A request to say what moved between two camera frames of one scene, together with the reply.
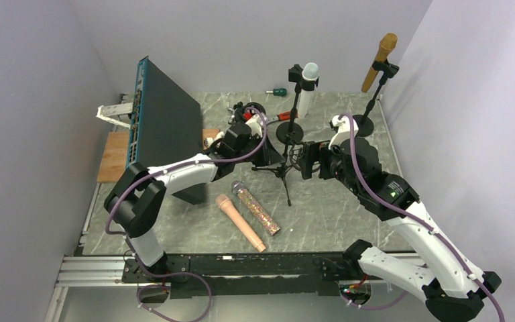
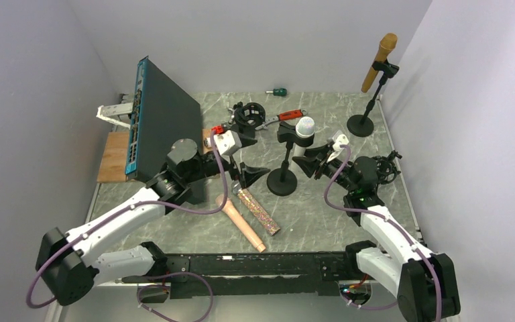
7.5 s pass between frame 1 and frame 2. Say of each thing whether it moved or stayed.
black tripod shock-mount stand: moved
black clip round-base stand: moved
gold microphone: stayed
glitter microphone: stayed
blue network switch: stayed
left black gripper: moved
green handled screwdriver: stayed
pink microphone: stayed
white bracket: stayed
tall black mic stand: stayed
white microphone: moved
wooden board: stayed
